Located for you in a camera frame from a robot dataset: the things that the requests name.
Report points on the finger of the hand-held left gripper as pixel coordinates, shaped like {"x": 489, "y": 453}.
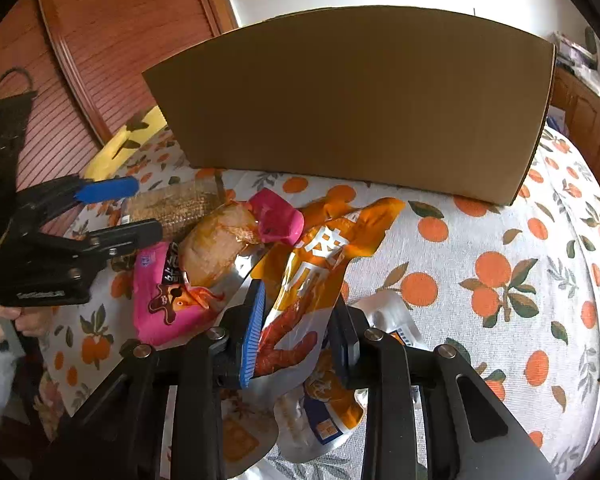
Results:
{"x": 107, "y": 189}
{"x": 130, "y": 235}

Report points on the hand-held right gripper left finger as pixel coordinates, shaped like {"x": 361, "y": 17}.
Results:
{"x": 254, "y": 330}

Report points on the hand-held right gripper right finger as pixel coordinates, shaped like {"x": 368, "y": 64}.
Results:
{"x": 341, "y": 345}

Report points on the pink snack packet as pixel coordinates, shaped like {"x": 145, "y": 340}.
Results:
{"x": 155, "y": 280}

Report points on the vacuum-packed corn cob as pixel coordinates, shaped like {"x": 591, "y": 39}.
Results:
{"x": 180, "y": 205}

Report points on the orange snack bag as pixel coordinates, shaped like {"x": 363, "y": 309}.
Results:
{"x": 305, "y": 270}

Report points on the brown cardboard box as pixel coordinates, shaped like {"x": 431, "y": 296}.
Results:
{"x": 355, "y": 100}

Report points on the person's left hand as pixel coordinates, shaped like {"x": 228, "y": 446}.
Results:
{"x": 27, "y": 322}

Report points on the white snack packet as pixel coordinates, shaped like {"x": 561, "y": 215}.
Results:
{"x": 384, "y": 312}

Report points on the orange and blue snack packet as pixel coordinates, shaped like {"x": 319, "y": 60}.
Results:
{"x": 330, "y": 405}

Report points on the clear chicken leg packet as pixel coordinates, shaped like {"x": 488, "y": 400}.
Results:
{"x": 215, "y": 245}

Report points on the magenta round snack packet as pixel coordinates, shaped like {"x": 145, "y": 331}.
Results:
{"x": 275, "y": 215}

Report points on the orange fruit print blanket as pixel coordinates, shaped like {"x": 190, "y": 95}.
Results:
{"x": 454, "y": 270}

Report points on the wooden headboard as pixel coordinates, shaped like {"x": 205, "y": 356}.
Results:
{"x": 120, "y": 35}

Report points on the wooden cabinet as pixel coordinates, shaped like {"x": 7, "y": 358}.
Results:
{"x": 589, "y": 125}

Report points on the pile of small boxes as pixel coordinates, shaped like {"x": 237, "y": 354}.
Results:
{"x": 579, "y": 55}

